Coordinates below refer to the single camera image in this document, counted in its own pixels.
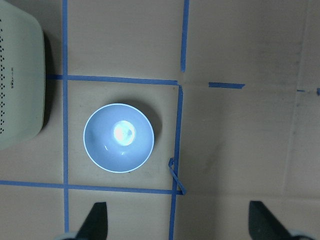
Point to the blue bowl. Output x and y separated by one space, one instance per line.
118 138

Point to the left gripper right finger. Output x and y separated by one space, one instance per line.
263 225

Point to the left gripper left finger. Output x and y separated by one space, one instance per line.
95 226

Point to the white chrome toaster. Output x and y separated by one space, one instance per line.
22 76

